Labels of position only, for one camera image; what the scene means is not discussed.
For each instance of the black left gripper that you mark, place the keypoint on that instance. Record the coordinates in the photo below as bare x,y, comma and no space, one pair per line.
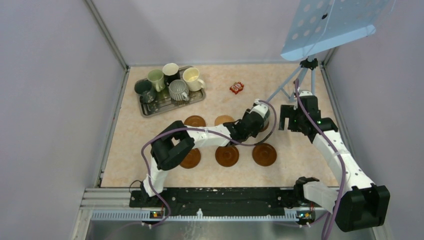
255,133

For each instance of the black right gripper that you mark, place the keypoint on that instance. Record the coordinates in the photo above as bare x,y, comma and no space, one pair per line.
288,111

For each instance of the brown wooden coaster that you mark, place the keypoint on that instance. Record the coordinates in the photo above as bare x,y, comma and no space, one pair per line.
195,121
227,156
264,128
192,159
264,154

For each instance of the grey ribbed mug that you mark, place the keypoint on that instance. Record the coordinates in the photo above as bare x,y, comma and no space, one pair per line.
178,90

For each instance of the cream yellow mug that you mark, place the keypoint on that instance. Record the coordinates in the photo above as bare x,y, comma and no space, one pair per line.
191,77

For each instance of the dark green mug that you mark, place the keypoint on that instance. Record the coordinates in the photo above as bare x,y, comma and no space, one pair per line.
145,90

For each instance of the grey blue mug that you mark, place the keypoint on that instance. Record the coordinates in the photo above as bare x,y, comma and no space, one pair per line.
267,117

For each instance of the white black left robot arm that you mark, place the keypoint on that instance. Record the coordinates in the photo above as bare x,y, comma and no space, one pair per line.
171,146

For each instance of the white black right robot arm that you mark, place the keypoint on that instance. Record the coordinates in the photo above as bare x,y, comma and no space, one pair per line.
358,203

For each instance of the woven rattan coaster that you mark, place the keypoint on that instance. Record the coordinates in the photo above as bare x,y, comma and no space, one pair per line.
223,119

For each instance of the light blue tripod stand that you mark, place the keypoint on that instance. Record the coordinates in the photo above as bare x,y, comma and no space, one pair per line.
308,65

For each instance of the red owl wooden toy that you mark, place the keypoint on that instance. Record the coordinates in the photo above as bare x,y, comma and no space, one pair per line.
236,87

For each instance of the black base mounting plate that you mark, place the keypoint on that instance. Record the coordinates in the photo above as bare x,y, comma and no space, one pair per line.
221,201

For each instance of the metal tray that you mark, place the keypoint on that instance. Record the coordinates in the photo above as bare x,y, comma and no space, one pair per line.
164,103

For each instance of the black mug white inside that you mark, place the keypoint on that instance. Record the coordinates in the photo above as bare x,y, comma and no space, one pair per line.
171,72

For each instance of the light blue perforated board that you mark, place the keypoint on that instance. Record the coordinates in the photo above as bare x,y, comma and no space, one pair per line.
320,25

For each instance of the light green mug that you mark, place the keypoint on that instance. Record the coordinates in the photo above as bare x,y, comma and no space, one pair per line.
156,77

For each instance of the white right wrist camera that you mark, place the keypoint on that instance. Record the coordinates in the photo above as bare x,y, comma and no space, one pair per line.
303,94

